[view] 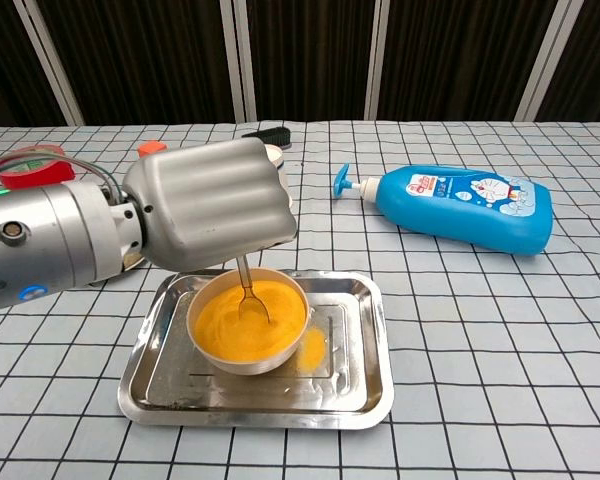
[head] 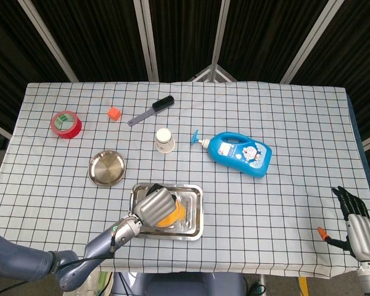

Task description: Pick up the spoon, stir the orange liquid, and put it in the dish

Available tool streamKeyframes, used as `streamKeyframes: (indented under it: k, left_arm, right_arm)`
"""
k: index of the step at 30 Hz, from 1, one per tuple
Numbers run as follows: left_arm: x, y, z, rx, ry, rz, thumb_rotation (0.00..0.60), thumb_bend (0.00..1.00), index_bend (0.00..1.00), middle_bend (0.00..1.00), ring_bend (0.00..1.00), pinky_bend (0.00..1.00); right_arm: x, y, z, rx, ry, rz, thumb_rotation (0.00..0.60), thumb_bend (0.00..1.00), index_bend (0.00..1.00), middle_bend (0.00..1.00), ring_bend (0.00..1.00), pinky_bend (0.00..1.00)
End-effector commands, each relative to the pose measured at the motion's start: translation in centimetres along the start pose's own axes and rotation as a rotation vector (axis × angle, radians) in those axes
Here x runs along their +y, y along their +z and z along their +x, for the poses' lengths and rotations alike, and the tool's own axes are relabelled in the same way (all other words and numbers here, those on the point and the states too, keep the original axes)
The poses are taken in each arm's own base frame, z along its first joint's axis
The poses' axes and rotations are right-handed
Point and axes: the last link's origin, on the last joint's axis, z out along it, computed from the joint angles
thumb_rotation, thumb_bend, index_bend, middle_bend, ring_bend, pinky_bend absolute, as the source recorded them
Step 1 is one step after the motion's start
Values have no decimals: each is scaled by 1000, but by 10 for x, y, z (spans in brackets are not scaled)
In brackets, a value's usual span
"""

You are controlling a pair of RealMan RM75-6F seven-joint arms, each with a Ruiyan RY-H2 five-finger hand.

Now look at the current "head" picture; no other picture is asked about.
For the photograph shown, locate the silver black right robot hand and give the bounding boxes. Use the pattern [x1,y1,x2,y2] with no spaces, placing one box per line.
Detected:
[317,186,370,263]

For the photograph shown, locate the white paper cup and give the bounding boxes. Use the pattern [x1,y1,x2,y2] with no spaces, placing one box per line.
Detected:
[155,127,176,154]

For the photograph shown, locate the red tape roll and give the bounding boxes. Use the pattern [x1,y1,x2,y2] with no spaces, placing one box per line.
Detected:
[50,110,83,139]

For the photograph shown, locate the white triangular partition foot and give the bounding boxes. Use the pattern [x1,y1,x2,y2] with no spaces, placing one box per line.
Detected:
[187,64,238,83]

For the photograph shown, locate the black brush with grey handle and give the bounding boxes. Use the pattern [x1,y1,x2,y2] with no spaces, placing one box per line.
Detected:
[126,95,176,128]

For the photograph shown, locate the white checkered tablecloth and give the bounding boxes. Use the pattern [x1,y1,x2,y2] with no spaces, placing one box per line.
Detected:
[0,80,370,280]

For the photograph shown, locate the rectangular stainless steel tray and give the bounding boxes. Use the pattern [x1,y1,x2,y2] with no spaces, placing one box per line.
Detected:
[128,182,204,242]

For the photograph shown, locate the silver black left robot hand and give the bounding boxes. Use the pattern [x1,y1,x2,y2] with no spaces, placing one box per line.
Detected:
[132,183,178,228]

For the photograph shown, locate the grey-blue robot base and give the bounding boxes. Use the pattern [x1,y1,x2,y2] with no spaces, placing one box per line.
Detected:
[110,271,246,296]

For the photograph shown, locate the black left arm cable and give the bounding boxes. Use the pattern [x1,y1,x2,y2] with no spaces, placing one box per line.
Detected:
[57,236,117,269]

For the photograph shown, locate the black green floor cable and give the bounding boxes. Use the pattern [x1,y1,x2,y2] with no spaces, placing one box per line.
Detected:
[248,274,268,296]

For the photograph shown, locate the round steel dish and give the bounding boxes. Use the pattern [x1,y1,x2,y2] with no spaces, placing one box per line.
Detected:
[88,149,127,187]

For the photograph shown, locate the bowl of orange powder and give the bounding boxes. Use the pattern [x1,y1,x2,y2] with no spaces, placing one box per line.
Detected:
[155,200,187,228]

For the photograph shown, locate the blue pump bottle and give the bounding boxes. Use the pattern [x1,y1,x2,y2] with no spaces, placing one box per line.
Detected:
[190,129,273,179]

